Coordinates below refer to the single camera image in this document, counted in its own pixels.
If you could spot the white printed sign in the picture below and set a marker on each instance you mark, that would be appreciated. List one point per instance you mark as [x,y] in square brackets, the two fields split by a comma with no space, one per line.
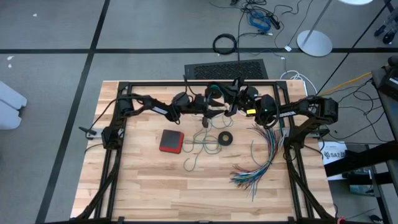
[332,154]

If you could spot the floor stand with round base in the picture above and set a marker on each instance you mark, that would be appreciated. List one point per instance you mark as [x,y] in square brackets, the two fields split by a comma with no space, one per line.
[314,43]

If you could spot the black tape roll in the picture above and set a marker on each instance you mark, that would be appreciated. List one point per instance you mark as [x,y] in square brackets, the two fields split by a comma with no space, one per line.
[220,138]

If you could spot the dark side desk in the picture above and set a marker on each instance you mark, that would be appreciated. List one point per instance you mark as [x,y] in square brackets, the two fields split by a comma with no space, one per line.
[384,105]

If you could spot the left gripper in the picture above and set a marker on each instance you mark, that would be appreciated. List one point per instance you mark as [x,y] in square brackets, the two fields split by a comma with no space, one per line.
[200,104]

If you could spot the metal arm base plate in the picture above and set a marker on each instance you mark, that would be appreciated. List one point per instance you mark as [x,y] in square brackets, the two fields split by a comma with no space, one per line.
[98,133]
[285,133]

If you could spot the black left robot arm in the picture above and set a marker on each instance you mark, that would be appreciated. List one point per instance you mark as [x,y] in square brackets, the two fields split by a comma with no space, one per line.
[160,109]

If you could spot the black floor vent grille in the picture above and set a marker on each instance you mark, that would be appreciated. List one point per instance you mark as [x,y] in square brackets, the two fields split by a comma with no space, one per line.
[227,70]

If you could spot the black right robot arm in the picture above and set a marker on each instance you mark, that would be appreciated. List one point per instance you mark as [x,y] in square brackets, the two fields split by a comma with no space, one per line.
[289,114]

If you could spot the red and black box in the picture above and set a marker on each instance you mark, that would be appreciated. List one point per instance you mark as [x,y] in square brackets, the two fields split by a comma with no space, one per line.
[171,140]

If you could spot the white round stand base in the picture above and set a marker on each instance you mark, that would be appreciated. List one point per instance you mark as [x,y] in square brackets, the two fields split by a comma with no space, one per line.
[356,2]

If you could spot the white rounded object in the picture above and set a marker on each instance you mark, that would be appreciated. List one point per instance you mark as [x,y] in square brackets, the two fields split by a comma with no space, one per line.
[9,105]

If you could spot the wheeled chair base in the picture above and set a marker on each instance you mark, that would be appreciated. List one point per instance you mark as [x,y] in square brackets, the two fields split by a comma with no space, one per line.
[388,37]

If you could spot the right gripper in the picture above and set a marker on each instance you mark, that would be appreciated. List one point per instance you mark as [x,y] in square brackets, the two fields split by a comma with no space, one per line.
[244,101]

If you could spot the small white plug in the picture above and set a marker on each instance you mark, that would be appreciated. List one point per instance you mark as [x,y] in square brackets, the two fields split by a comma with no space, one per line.
[288,48]

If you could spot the thin black slanted pole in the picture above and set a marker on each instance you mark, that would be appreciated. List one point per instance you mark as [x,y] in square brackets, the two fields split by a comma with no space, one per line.
[352,46]

